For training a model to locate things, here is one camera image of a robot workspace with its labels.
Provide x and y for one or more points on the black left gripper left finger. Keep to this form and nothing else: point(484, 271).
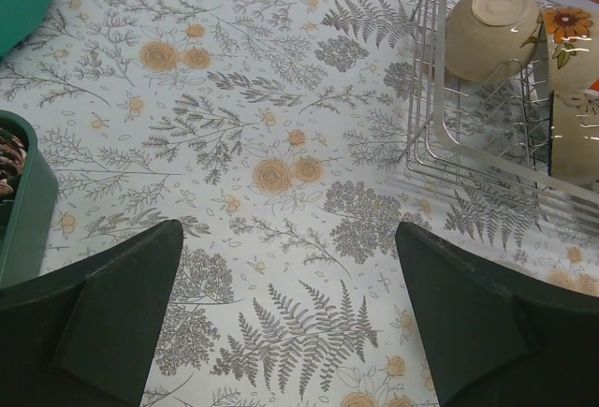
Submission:
point(85, 334)

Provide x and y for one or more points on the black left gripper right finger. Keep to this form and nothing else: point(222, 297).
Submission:
point(494, 336)

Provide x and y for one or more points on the beige bowl orange flower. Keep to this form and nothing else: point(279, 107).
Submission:
point(572, 42)

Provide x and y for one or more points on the green compartment tray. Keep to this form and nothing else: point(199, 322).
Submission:
point(26, 215)

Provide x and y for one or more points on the brown pink patterned scrunchie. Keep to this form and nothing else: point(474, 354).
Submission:
point(13, 157)

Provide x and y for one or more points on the beige bowl front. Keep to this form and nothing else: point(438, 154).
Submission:
point(574, 137)

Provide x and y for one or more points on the metal wire dish rack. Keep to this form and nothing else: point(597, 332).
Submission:
point(491, 138)

